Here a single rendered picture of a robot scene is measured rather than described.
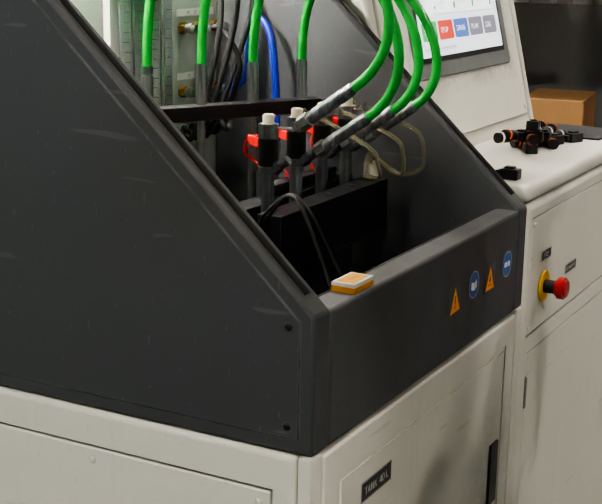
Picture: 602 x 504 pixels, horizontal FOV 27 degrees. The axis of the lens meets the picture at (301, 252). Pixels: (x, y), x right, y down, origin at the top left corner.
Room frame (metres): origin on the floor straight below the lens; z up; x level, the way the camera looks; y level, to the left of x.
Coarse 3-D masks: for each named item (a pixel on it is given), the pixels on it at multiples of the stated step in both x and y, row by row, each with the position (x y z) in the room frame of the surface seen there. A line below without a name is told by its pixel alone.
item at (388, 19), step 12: (384, 0) 1.61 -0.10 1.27; (144, 12) 1.78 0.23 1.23; (384, 12) 1.61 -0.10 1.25; (144, 24) 1.78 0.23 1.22; (384, 24) 1.61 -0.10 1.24; (144, 36) 1.78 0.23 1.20; (384, 36) 1.61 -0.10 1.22; (144, 48) 1.78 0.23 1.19; (384, 48) 1.61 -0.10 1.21; (144, 60) 1.78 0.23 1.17; (384, 60) 1.61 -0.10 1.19; (144, 72) 1.78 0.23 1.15; (372, 72) 1.61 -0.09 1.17; (360, 84) 1.62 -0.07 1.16
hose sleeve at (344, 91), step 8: (344, 88) 1.63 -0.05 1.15; (336, 96) 1.63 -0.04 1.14; (344, 96) 1.63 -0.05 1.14; (352, 96) 1.63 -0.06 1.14; (320, 104) 1.65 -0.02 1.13; (328, 104) 1.64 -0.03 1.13; (336, 104) 1.64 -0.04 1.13; (312, 112) 1.65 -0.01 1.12; (320, 112) 1.65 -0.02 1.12; (328, 112) 1.65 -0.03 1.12; (312, 120) 1.65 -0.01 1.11
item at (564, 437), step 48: (432, 96) 2.16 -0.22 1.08; (480, 96) 2.36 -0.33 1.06; (528, 96) 2.59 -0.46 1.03; (576, 192) 2.11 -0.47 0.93; (528, 240) 1.89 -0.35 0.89; (576, 240) 2.13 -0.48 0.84; (528, 288) 1.91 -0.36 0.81; (576, 288) 2.15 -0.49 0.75; (528, 336) 1.92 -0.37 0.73; (576, 336) 2.17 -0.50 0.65; (528, 384) 1.93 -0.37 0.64; (576, 384) 2.19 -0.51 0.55; (528, 432) 1.95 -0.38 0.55; (576, 432) 2.22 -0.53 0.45; (528, 480) 1.97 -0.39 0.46; (576, 480) 2.24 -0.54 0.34
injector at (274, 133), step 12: (264, 132) 1.68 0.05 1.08; (276, 132) 1.69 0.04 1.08; (264, 144) 1.68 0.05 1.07; (276, 144) 1.69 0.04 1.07; (264, 156) 1.68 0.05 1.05; (276, 156) 1.69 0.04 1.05; (264, 168) 1.68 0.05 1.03; (276, 168) 1.68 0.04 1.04; (264, 180) 1.69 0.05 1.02; (264, 192) 1.69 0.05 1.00; (264, 204) 1.69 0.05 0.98
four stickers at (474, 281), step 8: (504, 256) 1.79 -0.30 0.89; (504, 264) 1.79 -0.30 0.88; (472, 272) 1.67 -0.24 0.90; (488, 272) 1.73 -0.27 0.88; (504, 272) 1.79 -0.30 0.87; (472, 280) 1.67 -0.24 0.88; (488, 280) 1.73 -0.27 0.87; (456, 288) 1.62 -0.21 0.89; (472, 288) 1.68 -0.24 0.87; (488, 288) 1.73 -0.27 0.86; (456, 296) 1.62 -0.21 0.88; (472, 296) 1.68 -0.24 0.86; (456, 304) 1.62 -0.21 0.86; (456, 312) 1.63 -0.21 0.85
